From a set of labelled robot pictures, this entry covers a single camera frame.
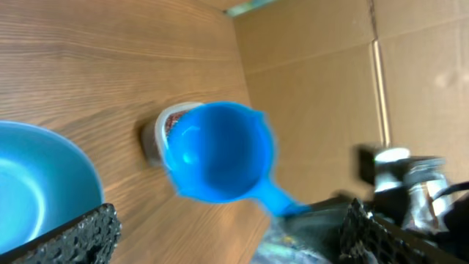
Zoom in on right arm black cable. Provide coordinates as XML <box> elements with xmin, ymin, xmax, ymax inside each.
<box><xmin>432</xmin><ymin>181</ymin><xmax>469</xmax><ymax>201</ymax></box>

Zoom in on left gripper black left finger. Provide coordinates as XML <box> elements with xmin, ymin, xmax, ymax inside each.
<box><xmin>1</xmin><ymin>203</ymin><xmax>122</xmax><ymax>264</ymax></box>

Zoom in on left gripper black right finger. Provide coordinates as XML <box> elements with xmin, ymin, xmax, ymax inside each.
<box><xmin>340</xmin><ymin>199</ymin><xmax>465</xmax><ymax>264</ymax></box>

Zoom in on blue plastic scoop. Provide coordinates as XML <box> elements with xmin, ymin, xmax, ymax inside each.
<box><xmin>162</xmin><ymin>102</ymin><xmax>309</xmax><ymax>216</ymax></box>

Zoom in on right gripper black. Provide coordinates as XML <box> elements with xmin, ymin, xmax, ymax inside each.
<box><xmin>252</xmin><ymin>197</ymin><xmax>366</xmax><ymax>264</ymax></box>

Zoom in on clear plastic container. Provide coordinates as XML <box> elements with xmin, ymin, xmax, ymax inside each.
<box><xmin>140</xmin><ymin>102</ymin><xmax>202</xmax><ymax>166</ymax></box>

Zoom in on blue bowl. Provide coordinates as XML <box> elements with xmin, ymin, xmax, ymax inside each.
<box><xmin>1</xmin><ymin>120</ymin><xmax>105</xmax><ymax>253</ymax></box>

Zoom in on red beans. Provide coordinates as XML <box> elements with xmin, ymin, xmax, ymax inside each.
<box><xmin>164</xmin><ymin>111</ymin><xmax>187</xmax><ymax>138</ymax></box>

